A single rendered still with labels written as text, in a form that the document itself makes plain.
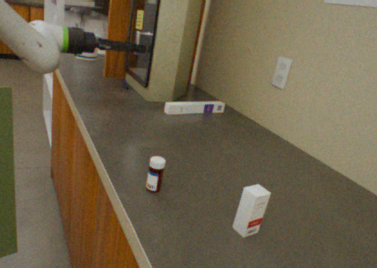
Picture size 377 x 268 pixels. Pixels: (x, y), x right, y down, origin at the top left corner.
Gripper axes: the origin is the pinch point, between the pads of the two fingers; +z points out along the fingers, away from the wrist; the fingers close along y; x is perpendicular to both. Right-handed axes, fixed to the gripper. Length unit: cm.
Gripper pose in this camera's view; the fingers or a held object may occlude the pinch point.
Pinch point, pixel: (136, 48)
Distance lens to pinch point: 128.2
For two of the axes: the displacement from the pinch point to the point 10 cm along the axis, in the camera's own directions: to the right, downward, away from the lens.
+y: -4.4, -4.1, 8.0
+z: 8.8, -0.2, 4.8
